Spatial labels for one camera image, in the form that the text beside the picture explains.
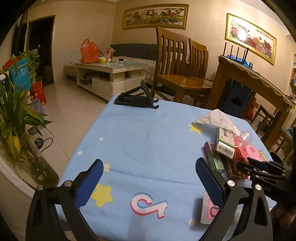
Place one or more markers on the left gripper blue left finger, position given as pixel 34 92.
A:
pixel 43 220

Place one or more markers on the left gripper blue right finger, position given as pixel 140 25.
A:
pixel 255 220

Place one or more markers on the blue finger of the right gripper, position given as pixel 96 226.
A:
pixel 268 166
pixel 246 169

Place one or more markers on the clear plastic cup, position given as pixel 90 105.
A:
pixel 243 139

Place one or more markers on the white green medicine box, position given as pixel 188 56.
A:
pixel 225 143

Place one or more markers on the white tissue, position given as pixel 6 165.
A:
pixel 216 119

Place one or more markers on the red cigarette pack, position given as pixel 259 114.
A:
pixel 230 165

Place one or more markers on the green purple gum pack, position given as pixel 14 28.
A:
pixel 215 160

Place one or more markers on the pink playing card deck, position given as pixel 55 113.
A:
pixel 209 210

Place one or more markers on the right side wooden chair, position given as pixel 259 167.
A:
pixel 275 133

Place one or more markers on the wooden chair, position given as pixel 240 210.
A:
pixel 275 133
pixel 198 60
pixel 172 69

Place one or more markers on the blue plastic stool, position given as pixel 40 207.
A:
pixel 236 99

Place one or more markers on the blue cartoon tablecloth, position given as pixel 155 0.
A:
pixel 150 189

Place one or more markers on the wooden dining table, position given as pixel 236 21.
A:
pixel 229 69

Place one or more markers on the green potted plant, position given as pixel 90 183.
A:
pixel 17 115

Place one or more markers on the black wifi router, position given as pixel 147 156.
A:
pixel 238 55

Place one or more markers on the flowers framed painting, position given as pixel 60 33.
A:
pixel 250 36

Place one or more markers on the near wooden chair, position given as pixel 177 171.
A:
pixel 172 69

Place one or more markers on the far wooden chair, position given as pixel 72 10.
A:
pixel 198 60

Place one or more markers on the black phone stand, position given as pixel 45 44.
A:
pixel 139 97

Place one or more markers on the red gift box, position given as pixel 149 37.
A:
pixel 37 91

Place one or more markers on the dark green sofa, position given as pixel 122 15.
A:
pixel 136 50

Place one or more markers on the blue gift bag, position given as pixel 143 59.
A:
pixel 21 79

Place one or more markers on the white coffee table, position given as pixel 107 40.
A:
pixel 109 79

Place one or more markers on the horses framed painting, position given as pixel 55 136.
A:
pixel 156 15

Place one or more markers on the yellow mug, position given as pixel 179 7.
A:
pixel 102 60

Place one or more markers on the orange plastic bag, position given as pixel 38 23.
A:
pixel 89 52

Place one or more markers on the wall bookshelf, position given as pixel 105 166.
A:
pixel 291 87

